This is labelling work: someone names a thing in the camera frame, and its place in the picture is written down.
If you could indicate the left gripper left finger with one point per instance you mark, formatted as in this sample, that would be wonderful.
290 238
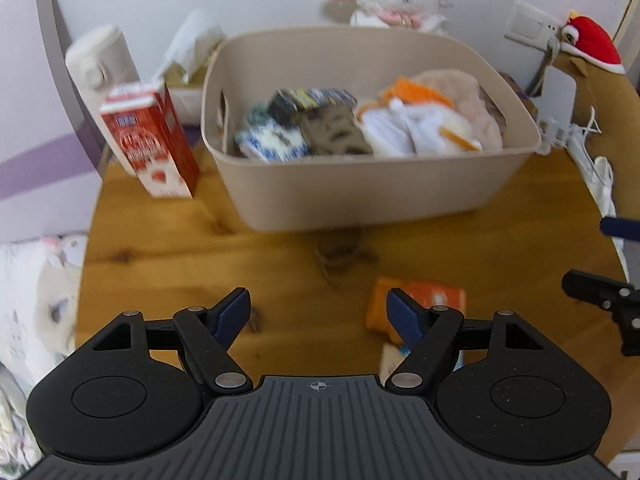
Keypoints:
206 335

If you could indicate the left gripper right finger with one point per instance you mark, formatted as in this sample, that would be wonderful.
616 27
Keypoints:
431 336

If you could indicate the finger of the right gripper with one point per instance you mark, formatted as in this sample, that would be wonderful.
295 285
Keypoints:
620 228
619 299

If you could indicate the orange snack packet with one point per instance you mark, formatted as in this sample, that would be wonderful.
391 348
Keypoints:
426 293

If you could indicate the blue white patterned box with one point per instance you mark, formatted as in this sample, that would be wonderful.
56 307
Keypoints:
271 142

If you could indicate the blue white checkered cloth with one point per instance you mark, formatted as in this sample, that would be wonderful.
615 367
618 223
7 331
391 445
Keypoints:
402 130

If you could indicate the beige fuzzy plush item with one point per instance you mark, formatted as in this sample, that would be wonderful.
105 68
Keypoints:
471 101

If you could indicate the dark blue card box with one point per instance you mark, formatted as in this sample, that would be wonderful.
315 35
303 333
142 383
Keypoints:
287 106

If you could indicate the light blue crumpled cloth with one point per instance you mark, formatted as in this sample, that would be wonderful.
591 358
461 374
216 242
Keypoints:
596 172

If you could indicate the brown plush with red hat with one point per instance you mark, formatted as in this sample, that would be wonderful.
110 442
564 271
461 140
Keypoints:
587 53

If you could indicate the white phone stand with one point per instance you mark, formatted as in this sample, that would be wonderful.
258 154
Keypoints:
555 110

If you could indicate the white patterned bedding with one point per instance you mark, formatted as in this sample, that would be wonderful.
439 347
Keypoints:
40 282

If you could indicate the red white milk carton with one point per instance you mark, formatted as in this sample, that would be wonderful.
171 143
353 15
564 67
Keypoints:
143 122

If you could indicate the lavender headboard panel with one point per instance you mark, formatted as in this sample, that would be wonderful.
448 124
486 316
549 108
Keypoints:
50 148

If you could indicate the beige plastic storage bin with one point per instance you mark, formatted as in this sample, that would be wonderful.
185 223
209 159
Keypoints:
320 193

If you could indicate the white tissue pack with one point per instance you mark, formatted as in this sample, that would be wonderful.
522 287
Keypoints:
185 62

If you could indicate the white wall socket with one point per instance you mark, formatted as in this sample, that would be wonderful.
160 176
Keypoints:
531 27

